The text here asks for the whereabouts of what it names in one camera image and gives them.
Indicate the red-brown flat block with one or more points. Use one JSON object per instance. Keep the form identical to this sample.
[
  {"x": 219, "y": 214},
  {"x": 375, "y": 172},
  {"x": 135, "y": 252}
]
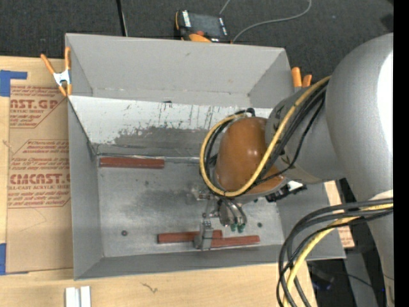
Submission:
[
  {"x": 238, "y": 241},
  {"x": 131, "y": 162},
  {"x": 177, "y": 237}
]

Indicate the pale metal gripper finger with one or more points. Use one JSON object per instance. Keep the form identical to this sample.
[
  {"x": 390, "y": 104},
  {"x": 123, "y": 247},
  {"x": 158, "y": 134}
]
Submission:
[
  {"x": 207, "y": 225},
  {"x": 204, "y": 242}
]

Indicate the black cylinder on white bracket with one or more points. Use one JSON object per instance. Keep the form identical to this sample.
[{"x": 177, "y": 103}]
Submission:
[{"x": 278, "y": 195}]

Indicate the brown cardboard board red print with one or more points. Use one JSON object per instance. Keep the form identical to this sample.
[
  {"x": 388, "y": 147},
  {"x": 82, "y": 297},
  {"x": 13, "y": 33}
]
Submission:
[{"x": 38, "y": 203}]

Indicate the grey metal bin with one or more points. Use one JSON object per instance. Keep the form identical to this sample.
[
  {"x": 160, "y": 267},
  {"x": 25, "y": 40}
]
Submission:
[{"x": 153, "y": 200}]

